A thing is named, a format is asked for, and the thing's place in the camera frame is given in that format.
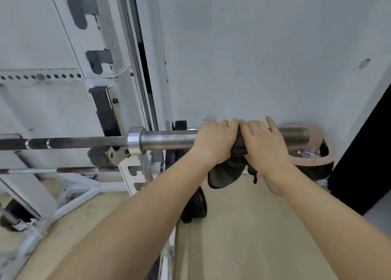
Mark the person's right hand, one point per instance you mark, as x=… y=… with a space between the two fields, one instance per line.
x=264 y=150

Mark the person's left hand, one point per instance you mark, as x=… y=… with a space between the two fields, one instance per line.
x=213 y=141

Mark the person's right little finger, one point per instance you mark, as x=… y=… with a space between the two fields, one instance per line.
x=271 y=124

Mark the person's left fingers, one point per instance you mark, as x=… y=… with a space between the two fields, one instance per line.
x=227 y=125

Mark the dark grey cloth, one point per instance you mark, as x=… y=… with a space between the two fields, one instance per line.
x=227 y=171

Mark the steel barbell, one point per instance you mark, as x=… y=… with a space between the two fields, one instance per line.
x=165 y=139

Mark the person's right forearm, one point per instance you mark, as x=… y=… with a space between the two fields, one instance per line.
x=330 y=228

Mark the person's left forearm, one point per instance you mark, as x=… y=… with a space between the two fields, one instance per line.
x=134 y=224

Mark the crumpled trash in bin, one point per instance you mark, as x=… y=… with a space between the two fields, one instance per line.
x=307 y=153

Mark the pink bin with black bag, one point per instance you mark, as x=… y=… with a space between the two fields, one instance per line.
x=314 y=160

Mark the black weight plate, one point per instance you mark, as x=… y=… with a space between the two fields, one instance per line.
x=195 y=206

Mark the black door panel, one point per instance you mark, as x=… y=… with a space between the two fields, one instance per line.
x=363 y=154

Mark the chrome guide rod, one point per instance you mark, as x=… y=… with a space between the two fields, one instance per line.
x=136 y=60

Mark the thin steel safety bar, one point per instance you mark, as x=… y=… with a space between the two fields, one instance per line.
x=45 y=170

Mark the black bar carriage bracket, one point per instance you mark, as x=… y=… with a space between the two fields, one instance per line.
x=105 y=118

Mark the white metal rack frame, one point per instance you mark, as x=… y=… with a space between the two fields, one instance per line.
x=107 y=44

